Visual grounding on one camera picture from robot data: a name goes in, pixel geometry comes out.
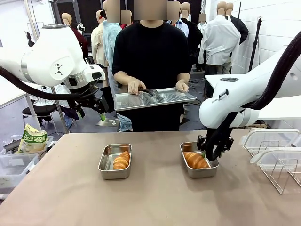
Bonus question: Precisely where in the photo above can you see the grey mannequin base plate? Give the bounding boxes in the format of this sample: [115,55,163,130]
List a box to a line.
[96,119,119,127]

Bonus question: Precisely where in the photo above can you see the perforated metal baking tray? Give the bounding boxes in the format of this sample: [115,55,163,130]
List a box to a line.
[113,87,197,112]

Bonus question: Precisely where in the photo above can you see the mannequin in white shirt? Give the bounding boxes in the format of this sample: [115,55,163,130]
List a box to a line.
[198,1,242,73]

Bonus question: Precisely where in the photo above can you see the white table with grey legs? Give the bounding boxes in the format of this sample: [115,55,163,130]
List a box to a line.
[0,76,70,134]

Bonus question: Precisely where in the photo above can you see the mannequin in black coat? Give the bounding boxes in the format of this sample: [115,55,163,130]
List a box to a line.
[180,2,203,71]

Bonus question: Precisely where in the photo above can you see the person's right hand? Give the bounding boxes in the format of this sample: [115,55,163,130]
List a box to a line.
[127,80,146,96]

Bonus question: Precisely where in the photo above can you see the metal wire lid rack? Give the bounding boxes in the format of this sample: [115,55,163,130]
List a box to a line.
[244,128,301,195]

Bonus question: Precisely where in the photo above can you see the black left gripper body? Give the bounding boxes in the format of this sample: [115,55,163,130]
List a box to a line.
[74,93,102,110]

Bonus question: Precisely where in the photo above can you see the golden croissant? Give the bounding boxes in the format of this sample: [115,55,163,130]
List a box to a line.
[183,151,210,169]
[112,150,131,170]

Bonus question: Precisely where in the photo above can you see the black tripod stand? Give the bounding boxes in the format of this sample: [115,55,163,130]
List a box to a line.
[248,16,263,73]

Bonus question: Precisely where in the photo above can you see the black office chair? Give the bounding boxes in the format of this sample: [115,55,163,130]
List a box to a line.
[22,103,63,132]

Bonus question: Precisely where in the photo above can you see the dark purple garment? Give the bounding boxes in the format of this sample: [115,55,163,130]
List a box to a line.
[63,105,80,121]

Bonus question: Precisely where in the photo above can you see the mannequin in red top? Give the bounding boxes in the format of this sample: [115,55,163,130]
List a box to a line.
[121,10,136,30]

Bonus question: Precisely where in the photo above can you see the person in black t-shirt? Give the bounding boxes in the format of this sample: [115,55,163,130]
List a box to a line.
[111,0,191,132]

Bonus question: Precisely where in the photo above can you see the black corrugated cable hose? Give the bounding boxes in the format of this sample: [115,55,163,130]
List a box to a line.
[0,66,101,102]
[206,30,301,162]

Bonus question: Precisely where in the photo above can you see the small mannequin in white top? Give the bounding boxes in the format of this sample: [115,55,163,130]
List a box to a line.
[197,13,207,31]

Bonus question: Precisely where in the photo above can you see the metal serving tongs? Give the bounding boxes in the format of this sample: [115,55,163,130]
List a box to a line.
[138,87,158,98]

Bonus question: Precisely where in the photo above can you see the person's left forearm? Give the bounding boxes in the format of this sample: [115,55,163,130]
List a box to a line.
[176,72,190,83]

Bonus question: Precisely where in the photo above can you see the person's right forearm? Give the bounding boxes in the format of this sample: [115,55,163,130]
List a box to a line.
[113,70,136,86]

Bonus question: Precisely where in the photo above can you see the mannequin in blue open shirt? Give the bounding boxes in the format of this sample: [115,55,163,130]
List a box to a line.
[167,0,190,38]

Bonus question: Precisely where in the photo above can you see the wide rectangular steel container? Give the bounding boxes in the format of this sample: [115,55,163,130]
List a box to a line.
[180,141,220,179]

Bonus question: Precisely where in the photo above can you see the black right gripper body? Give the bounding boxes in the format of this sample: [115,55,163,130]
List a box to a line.
[197,135,234,158]

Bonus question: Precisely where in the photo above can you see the white garment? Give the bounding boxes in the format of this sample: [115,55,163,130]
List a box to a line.
[30,84,71,109]

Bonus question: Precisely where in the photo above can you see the mannequin in black jacket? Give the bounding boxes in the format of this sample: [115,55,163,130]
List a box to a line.
[225,2,249,45]

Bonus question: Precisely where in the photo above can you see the green and white snack bag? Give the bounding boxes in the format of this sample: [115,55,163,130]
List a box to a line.
[16,123,49,155]

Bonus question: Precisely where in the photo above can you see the narrow rectangular steel container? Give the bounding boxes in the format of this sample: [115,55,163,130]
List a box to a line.
[98,143,133,180]

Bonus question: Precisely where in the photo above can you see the clear plastic container lid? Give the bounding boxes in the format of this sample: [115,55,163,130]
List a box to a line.
[239,128,301,158]
[249,146,301,170]

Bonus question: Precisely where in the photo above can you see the clear plastic storage bin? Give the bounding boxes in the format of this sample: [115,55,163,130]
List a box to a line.
[0,153,40,189]
[2,134,56,156]

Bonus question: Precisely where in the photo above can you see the blue denim cloth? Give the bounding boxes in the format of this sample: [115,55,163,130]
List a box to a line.
[117,114,133,132]

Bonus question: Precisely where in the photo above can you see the person's left hand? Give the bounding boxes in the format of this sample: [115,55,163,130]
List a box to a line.
[175,80,190,92]

